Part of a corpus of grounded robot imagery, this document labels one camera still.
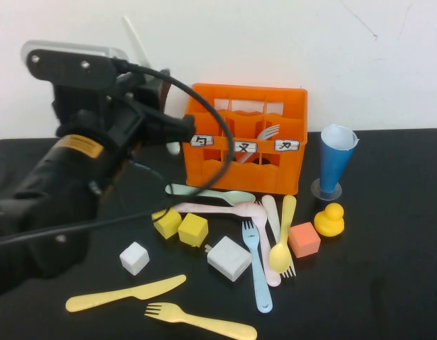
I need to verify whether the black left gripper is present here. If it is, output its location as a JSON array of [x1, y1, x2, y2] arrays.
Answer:
[[51, 67, 197, 171]]

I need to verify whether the white plastic knife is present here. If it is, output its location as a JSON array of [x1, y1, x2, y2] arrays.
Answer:
[[122, 16, 182, 156]]

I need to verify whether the yellow plastic knife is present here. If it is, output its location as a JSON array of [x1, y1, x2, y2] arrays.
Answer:
[[65, 274, 188, 313]]

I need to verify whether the orange plastic cutlery crate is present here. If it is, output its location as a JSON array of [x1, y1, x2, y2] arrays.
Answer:
[[182, 82, 309, 196]]

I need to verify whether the white paper label sticker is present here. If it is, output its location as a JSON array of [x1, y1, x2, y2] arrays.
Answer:
[[273, 139, 300, 152], [190, 135, 215, 147], [234, 140, 259, 154]]

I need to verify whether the white plastic fork in crate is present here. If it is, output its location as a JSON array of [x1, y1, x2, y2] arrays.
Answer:
[[237, 124, 281, 164]]

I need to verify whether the pink plastic spoon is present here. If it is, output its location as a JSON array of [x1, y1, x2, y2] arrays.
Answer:
[[171, 201, 263, 217]]

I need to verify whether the pale green plastic spoon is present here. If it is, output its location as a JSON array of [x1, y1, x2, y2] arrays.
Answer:
[[165, 183, 256, 206]]

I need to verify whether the yellow foam cube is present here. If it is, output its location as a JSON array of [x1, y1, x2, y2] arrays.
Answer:
[[177, 212, 209, 247], [151, 207, 183, 239]]

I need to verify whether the small white foam cube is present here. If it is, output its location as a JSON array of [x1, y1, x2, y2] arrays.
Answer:
[[119, 241, 150, 276]]

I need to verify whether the cream white plastic fork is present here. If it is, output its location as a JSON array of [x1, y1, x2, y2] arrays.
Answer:
[[261, 194, 297, 279]]

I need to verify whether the pink plastic fork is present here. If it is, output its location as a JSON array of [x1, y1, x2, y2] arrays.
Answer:
[[254, 200, 281, 287]]

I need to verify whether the white power adapter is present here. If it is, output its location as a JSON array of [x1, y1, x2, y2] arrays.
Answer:
[[203, 235, 253, 283]]

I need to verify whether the blue paper cone cup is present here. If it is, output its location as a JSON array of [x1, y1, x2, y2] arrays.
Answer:
[[319, 123, 361, 194]]

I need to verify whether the yellow plastic spoon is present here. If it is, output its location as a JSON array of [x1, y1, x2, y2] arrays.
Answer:
[[267, 194, 297, 273]]

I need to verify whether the clear round plastic base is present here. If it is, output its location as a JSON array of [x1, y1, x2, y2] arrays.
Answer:
[[311, 178, 343, 202]]

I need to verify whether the orange foam cube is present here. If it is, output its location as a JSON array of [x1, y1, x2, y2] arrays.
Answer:
[[287, 222, 322, 259]]

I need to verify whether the light blue plastic fork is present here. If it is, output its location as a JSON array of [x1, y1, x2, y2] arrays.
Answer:
[[241, 220, 273, 314]]

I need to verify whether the yellow rubber duck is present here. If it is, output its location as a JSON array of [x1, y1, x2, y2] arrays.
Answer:
[[313, 203, 346, 237]]

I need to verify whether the yellow plastic fork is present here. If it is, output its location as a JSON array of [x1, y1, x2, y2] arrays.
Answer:
[[144, 301, 258, 340]]

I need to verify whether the black cable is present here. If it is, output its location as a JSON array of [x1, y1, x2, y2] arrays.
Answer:
[[0, 59, 237, 249]]

